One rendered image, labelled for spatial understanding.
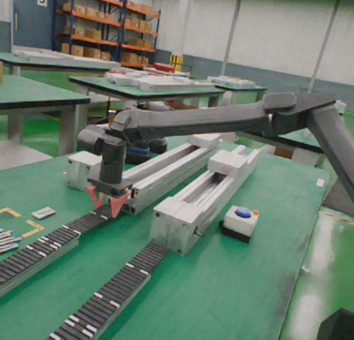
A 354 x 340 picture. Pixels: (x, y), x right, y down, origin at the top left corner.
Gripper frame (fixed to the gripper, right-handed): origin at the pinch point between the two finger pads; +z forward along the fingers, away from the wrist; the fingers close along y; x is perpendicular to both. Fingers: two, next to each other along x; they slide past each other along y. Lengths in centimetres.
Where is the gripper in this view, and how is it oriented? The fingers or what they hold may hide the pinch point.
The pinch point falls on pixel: (107, 210)
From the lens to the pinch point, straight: 87.4
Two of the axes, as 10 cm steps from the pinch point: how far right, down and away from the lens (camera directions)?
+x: -4.0, 2.3, -8.9
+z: -1.8, 9.3, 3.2
